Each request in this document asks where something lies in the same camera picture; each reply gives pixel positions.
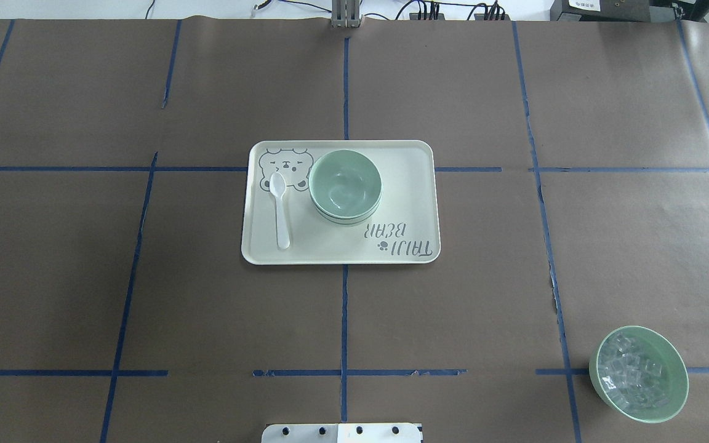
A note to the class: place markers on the cream bear print tray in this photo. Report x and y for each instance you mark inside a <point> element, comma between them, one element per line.
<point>403,229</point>

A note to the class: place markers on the green bowl on tray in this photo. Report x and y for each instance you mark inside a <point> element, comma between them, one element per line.
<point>344,218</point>

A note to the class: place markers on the green bowl with ice cubes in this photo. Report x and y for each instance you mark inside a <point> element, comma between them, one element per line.
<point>640,374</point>

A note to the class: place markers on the white plastic spoon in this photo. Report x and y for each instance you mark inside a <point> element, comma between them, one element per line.
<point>278,188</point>

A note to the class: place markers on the aluminium frame post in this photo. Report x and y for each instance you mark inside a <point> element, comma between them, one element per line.
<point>346,14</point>

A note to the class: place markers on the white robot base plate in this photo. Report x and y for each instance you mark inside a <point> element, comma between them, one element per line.
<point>343,432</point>

